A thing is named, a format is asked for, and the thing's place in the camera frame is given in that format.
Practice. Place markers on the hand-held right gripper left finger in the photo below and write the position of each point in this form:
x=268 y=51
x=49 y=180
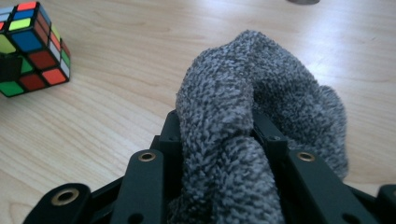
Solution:
x=172 y=155

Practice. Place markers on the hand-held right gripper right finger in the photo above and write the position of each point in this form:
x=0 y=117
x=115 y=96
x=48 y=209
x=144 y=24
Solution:
x=271 y=140

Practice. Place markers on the multicoloured puzzle cube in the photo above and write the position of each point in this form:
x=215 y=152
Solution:
x=40 y=59

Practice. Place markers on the grey fuzzy sock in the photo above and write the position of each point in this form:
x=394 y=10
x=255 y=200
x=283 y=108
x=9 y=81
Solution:
x=224 y=124

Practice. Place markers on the dark round table grommet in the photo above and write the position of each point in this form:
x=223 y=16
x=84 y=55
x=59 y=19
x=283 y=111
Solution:
x=303 y=1

